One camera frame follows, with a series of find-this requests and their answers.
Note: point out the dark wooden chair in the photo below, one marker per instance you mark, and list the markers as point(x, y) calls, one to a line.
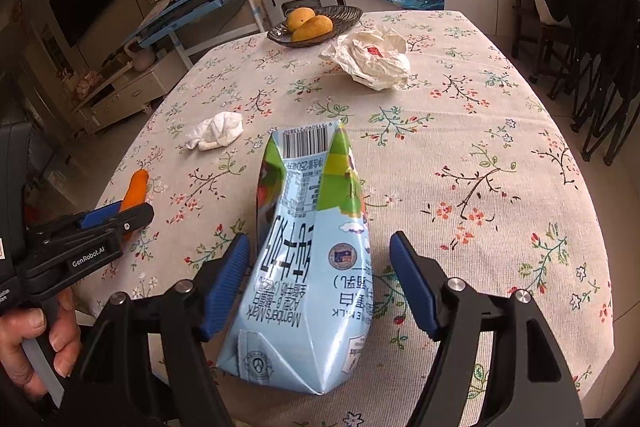
point(517, 7)

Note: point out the light blue milk carton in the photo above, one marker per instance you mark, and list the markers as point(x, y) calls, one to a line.
point(310, 257)

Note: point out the long yellow mango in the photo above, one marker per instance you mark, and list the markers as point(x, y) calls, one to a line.
point(312, 29)

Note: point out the large white plastic bag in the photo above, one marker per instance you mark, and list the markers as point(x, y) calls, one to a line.
point(215, 132)

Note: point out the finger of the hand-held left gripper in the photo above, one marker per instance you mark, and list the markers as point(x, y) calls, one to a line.
point(90, 252)
point(100, 214)

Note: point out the person's left hand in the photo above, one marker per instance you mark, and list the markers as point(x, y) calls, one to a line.
point(65, 332)

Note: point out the crumpled white paper bag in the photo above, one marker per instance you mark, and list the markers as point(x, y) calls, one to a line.
point(375, 67)

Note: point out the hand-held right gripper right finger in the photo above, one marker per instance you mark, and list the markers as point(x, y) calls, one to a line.
point(415, 287)

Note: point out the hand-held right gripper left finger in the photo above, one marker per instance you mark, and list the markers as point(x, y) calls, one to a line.
point(225, 287)

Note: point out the cream television cabinet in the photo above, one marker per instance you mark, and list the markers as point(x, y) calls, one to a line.
point(125, 92)

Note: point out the orange carrots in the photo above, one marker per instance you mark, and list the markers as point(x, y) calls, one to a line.
point(136, 189)

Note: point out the floral tablecloth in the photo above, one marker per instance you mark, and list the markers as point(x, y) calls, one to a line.
point(475, 132)

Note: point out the black folding chairs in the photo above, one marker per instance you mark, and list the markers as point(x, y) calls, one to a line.
point(605, 107)

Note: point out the cream vase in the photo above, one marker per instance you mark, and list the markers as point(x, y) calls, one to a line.
point(140, 59)

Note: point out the dark woven fruit plate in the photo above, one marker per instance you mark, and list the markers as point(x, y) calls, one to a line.
point(345, 14)

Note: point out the round yellow mango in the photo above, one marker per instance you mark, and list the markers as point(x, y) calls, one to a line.
point(300, 18)

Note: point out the pink plush toy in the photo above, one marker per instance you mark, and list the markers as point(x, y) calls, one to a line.
point(89, 83)

